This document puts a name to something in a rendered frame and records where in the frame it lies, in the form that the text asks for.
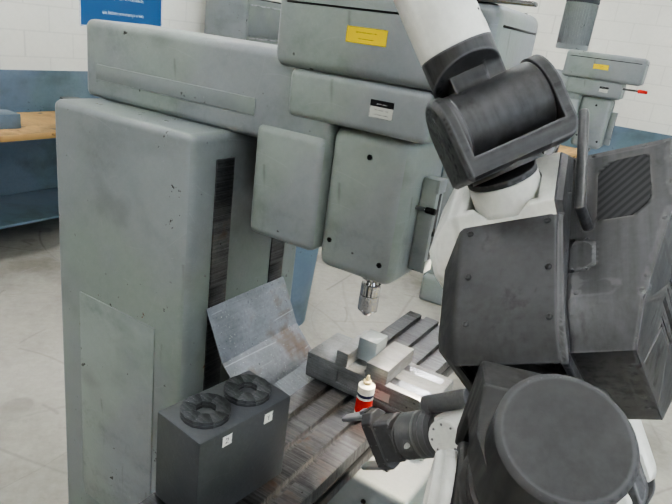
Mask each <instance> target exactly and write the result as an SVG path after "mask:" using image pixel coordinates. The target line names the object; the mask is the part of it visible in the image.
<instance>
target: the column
mask: <svg viewBox="0 0 672 504"><path fill-rule="evenodd" d="M55 122H56V151H57V180H58V210H59V239H60V268H61V297H62V326H63V355H64V384H65V414H66V443H67V472H68V501H69V504H139V503H140V502H141V501H143V500H144V499H146V498H147V497H148V496H150V495H151V494H153V493H154V492H155V491H156V456H157V422H158V412H159V411H160V410H163V409H165V408H167V407H169V406H171V405H174V404H176V403H178V402H180V401H182V400H185V399H187V398H188V397H190V396H192V395H195V394H198V393H200V392H202V391H204V390H206V389H209V388H211V387H213V386H215V385H217V384H220V383H222V382H224V381H226V380H228V379H230V377H229V375H228V374H227V372H226V370H225V368H224V366H223V365H222V362H221V358H220V355H219V352H218V349H217V345H216V342H215V339H214V335H213V332H212V329H211V325H210V322H209V319H208V315H207V312H206V309H208V308H210V307H213V306H215V305H217V304H219V303H222V302H224V301H226V300H228V299H231V298H233V297H235V296H238V295H240V294H242V293H245V292H247V291H249V290H252V289H254V288H256V287H259V286H261V285H263V284H266V283H268V282H271V281H273V280H275V279H278V278H280V277H282V276H283V277H284V280H285V284H286V287H287V291H288V294H289V298H291V289H292V280H293V271H294V262H295V253H296V246H295V245H292V244H289V243H286V242H283V241H280V240H278V239H275V238H272V237H269V236H266V235H263V234H260V233H258V232H255V231H254V230H253V229H252V228H251V211H252V199H253V187H254V175H255V163H256V150H257V137H253V136H249V135H245V134H241V133H237V132H233V131H229V130H226V129H222V128H218V127H214V126H210V125H206V124H202V123H198V122H194V121H190V120H186V119H182V118H179V117H175V116H171V115H167V114H163V113H159V112H155V111H151V110H147V109H143V108H139V107H135V106H132V105H128V104H124V103H120V102H116V101H112V100H108V99H104V98H80V99H59V100H58V101H57V102H56V103H55Z"/></svg>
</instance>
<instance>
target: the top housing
mask: <svg viewBox="0 0 672 504"><path fill-rule="evenodd" d="M478 4H479V7H480V9H482V14H483V16H484V18H485V19H486V22H487V24H488V27H489V29H490V31H491V34H492V36H493V39H494V41H495V43H496V46H497V48H498V51H499V53H500V55H501V58H502V61H503V63H504V66H505V68H506V70H507V69H509V68H512V67H514V66H516V65H518V64H520V62H521V61H522V60H524V59H526V58H528V57H530V56H532V52H533V47H534V43H535V39H536V34H537V30H538V22H537V20H536V19H535V18H534V17H533V16H531V15H528V14H527V13H522V12H519V11H516V10H513V9H510V8H508V7H505V6H502V5H499V4H495V3H486V2H478ZM277 58H278V60H279V62H280V63H281V64H283V65H287V66H292V67H298V68H304V69H309V70H315V71H321V72H326V73H331V74H337V75H343V76H348V77H354V78H360V79H365V80H371V81H377V82H382V83H388V84H393V85H399V86H405V87H410V88H416V89H422V90H427V91H431V88H430V86H429V83H428V81H427V79H426V76H425V74H424V72H423V69H422V67H421V65H420V62H419V60H418V58H417V55H416V53H415V51H414V48H413V46H412V43H411V41H410V39H409V36H408V34H407V32H406V29H405V27H404V25H403V22H402V20H401V17H400V15H399V13H398V10H397V8H396V6H395V3H394V1H393V0H281V12H280V23H279V34H278V45H277Z"/></svg>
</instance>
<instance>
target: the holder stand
mask: <svg viewBox="0 0 672 504"><path fill-rule="evenodd" d="M289 405H290V395H288V394H287V393H285V392H284V391H282V390H280V389H279V388H277V387H275V386H274V385H272V384H271V383H269V382H268V381H267V380H265V379H264V378H262V377H259V376H258V375H256V374H255V373H253V372H251V371H249V370H248V371H246V372H244V373H241V374H239V375H237V376H234V377H231V378H230V379H228V380H226V381H224V382H222V383H220V384H217V385H215V386H213V387H211V388H209V389H206V390H204V391H202V392H200V393H198V394H195V395H192V396H190V397H188V398H187V399H185V400H182V401H180V402H178V403H176V404H174V405H171V406H169V407H167V408H165V409H163V410H160V411H159V412H158V422H157V456H156V491H155V493H156V495H157V496H158V497H159V498H160V499H161V500H162V501H163V502H164V503H166V504H235V503H237V502H238V501H240V500H241V499H243V498H244V497H246V496H247V495H249V494H250V493H252V492H253V491H255V490H256V489H258V488H259V487H261V486H262V485H264V484H265V483H267V482H268V481H270V480H271V479H273V478H274V477H276V476H277V475H279V474H280V473H281V472H282V464H283V455H284V447H285V438H286V430H287V421H288V413H289Z"/></svg>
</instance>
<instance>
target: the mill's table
mask: <svg viewBox="0 0 672 504"><path fill-rule="evenodd" d="M421 316H422V315H421V314H418V313H415V312H413V311H409V312H408V313H406V314H405V315H403V316H402V317H401V318H399V319H398V320H396V321H395V322H394V323H392V324H391V325H389V326H388V327H387V328H385V329H384V330H382V331H381V332H380V333H382V334H385V335H387V336H388V340H387V346H386V347H388V346H389V345H390V344H391V343H393V342H394V341H395V342H398V343H400V344H403V345H405V346H408V347H410V348H413V349H414V353H413V358H412V362H411V363H414V364H416V365H419V366H421V367H423V368H426V369H428V370H431V371H433V372H436V373H438V374H440V375H443V376H445V377H449V376H450V375H451V374H452V373H453V372H454V371H453V370H452V368H451V367H450V366H449V364H448V363H447V362H446V360H445V359H444V357H443V356H442V355H441V353H440V352H439V342H438V337H439V325H438V323H439V321H437V320H434V319H431V318H429V317H425V318H424V319H421ZM355 403H356V397H354V396H351V395H349V394H347V393H345V392H343V391H341V390H338V389H336V388H334V387H332V386H330V385H328V384H326V383H323V382H321V381H319V380H317V379H313V380H312V381H310V382H309V383H308V384H306V385H305V386H303V387H302V388H301V389H299V390H298V391H296V392H295V393H294V394H292V395H291V396H290V405H289V413H288V421H287V430H286V438H285V447H284V455H283V464H282V472H281V473H280V474H279V475H277V476H276V477H274V478H273V479H271V480H270V481H268V482H267V483H265V484H264V485H262V486H261V487H259V488H258V489H256V490H255V491H253V492H252V493H250V494H249V495H247V496H246V497H244V498H243V499H241V500H240V501H238V502H237V503H235V504H327V503H328V502H329V501H330V500H331V499H332V498H333V497H334V496H335V495H336V494H337V493H338V492H339V490H340V489H341V488H342V487H343V486H344V485H345V484H346V483H347V482H348V481H349V480H350V479H351V478H352V477H353V476H354V475H355V474H356V473H357V472H358V471H359V470H360V469H361V466H362V465H363V464H364V463H365V462H367V461H368V460H369V459H370V458H371V457H372V456H373V453H372V451H371V448H370V446H369V443H368V441H367V438H366V436H365V433H364V431H363V429H362V426H361V421H353V422H343V421H342V417H344V416H345V415H346V414H350V413H354V409H355ZM139 504H166V503H164V502H163V501H162V500H161V499H160V498H159V497H158V496H157V495H156V493H155V492H154V493H153V494H151V495H150V496H148V497H147V498H146V499H144V500H143V501H141V502H140V503H139Z"/></svg>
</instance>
